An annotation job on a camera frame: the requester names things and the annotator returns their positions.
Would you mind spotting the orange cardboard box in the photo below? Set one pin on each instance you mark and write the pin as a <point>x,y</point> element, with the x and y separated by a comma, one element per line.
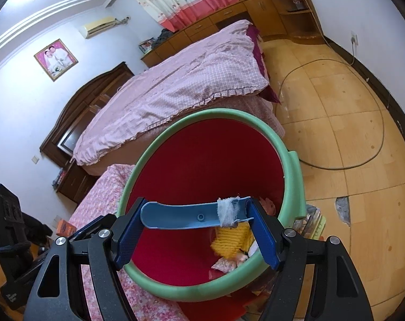
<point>64,228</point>

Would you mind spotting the small photo frame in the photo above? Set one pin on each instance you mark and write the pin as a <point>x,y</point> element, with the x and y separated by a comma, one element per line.
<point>146,45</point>

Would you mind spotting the wall socket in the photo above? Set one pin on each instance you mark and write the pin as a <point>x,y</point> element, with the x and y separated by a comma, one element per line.
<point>355,37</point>

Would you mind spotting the pink checkered quilt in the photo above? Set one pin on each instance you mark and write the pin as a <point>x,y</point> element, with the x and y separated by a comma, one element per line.
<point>175,87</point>

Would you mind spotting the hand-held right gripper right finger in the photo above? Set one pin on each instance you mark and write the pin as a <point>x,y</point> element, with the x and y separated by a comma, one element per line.
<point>264,237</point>

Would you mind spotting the dark clothes pile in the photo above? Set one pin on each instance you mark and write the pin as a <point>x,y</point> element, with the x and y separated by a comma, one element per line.
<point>165,36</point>

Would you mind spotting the dark wooden nightstand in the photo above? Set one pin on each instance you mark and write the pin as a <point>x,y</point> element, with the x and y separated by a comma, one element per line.
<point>75,184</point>

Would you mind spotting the light wooden cabinet row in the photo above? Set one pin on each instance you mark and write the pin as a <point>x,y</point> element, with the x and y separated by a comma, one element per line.
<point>222,16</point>

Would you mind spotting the orange snack packet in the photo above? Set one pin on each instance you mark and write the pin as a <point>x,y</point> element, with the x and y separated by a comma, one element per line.
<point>227,263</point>

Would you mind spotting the yellow foam net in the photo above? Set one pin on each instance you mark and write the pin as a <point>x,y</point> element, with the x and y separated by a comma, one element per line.
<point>230,239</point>

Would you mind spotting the white cotton scrap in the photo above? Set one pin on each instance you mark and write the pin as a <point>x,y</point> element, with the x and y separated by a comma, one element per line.
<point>227,212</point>

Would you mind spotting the dark wooden headboard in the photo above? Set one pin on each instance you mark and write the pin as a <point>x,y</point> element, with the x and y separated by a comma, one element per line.
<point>85,107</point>

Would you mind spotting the pink floral bed sheet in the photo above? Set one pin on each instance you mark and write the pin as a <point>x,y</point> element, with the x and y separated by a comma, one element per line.
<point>98,194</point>

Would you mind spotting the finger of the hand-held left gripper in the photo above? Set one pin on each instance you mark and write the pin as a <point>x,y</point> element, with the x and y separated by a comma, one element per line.
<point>85,228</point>

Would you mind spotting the wall switch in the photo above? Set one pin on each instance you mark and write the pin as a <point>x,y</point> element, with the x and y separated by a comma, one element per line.
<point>35,159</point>

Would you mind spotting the books on nightstand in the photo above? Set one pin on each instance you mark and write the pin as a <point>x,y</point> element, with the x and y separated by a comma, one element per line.
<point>60,178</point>

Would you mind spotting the framed wall photo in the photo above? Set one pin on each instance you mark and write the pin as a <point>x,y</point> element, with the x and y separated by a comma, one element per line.
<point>56,59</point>

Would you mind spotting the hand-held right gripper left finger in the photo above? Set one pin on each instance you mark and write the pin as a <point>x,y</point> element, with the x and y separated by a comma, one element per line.
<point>125,237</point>

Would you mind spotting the stack of magazines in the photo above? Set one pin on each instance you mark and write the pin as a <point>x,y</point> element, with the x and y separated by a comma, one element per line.
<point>309,224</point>

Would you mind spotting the wall air conditioner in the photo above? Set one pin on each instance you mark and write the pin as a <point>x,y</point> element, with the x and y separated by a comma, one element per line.
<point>100,26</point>

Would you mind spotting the blue plastic piece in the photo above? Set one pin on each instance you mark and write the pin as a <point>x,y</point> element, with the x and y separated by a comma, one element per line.
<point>175,214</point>

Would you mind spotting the red bucket with green rim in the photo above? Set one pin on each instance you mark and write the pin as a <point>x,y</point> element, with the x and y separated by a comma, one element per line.
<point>205,160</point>

